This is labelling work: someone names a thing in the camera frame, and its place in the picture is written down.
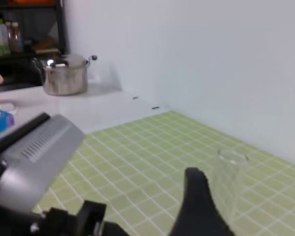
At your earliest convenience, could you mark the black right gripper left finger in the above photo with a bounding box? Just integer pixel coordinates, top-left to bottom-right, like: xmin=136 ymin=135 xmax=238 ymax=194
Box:
xmin=169 ymin=167 xmax=234 ymax=236

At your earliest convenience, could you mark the clear glass test tube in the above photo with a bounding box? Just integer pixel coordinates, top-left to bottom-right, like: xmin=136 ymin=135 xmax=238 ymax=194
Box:
xmin=210 ymin=149 xmax=249 ymax=221

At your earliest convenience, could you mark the green grid tablecloth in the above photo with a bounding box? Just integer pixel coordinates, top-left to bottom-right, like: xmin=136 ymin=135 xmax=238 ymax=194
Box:
xmin=34 ymin=111 xmax=295 ymax=236

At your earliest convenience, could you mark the steel cooking pot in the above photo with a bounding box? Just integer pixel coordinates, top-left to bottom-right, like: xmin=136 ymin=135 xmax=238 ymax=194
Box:
xmin=32 ymin=54 xmax=98 ymax=96

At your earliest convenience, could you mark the blue round object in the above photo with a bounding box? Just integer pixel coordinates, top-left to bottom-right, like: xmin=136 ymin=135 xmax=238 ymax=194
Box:
xmin=0 ymin=110 xmax=15 ymax=133

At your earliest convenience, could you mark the black metal shelf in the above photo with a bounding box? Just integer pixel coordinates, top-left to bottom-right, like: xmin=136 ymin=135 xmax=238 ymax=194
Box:
xmin=0 ymin=0 xmax=67 ymax=91

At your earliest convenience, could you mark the brown bottle on shelf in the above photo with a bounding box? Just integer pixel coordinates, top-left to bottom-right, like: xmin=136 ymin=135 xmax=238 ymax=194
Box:
xmin=5 ymin=21 xmax=23 ymax=53

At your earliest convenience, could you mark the clear plastic bottle green label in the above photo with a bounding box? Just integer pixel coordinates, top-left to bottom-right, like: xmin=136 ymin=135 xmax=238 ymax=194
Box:
xmin=0 ymin=18 xmax=10 ymax=55

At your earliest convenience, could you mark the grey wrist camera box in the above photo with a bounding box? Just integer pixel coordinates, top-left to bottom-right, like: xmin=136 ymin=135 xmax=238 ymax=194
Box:
xmin=0 ymin=113 xmax=85 ymax=212

